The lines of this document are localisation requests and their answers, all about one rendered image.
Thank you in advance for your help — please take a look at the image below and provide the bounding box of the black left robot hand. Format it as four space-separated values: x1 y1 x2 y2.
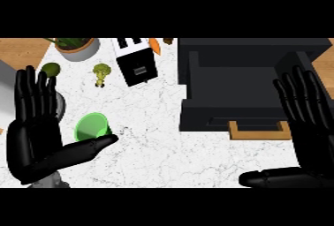
6 64 120 186

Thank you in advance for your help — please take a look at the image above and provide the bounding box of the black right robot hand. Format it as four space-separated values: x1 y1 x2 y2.
238 64 334 189

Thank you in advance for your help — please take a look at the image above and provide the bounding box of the green cup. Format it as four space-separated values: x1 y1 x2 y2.
74 112 114 142

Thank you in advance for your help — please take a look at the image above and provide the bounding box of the dark grey open drawer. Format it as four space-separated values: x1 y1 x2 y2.
176 37 334 132

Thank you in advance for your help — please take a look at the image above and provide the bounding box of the green avocado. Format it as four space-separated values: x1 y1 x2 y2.
40 62 63 79

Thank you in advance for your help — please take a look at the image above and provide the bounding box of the green broccoli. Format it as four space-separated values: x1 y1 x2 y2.
92 63 113 88

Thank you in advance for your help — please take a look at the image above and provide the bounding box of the grey potted plant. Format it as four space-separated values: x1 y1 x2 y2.
43 37 102 63

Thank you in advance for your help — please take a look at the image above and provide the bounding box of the black and white knife block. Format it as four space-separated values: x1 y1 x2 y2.
114 37 160 87

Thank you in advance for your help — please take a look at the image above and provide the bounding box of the orange carrot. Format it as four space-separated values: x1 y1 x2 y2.
148 37 163 57

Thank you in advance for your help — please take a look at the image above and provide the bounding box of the wooden drawer handle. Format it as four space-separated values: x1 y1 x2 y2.
228 120 293 140

